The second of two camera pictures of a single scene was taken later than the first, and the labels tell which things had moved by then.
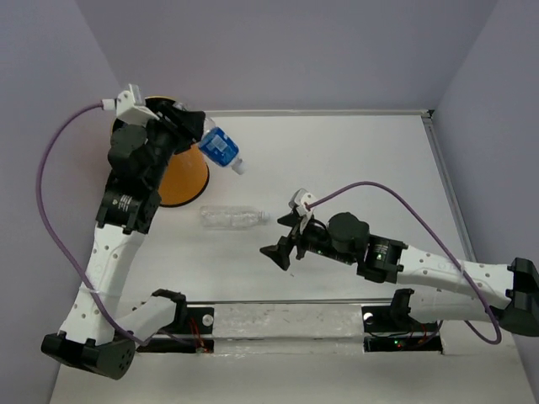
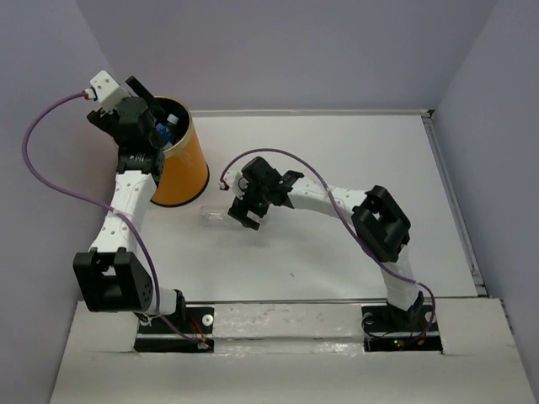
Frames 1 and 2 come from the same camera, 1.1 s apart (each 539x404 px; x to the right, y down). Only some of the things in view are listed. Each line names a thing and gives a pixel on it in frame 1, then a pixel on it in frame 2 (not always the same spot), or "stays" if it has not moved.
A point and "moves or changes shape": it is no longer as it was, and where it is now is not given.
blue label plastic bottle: (220, 147) moves or changes shape
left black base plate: (193, 334) stays
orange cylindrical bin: (186, 177) stays
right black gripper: (280, 252) -> (240, 208)
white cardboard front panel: (307, 352) stays
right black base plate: (392, 329) stays
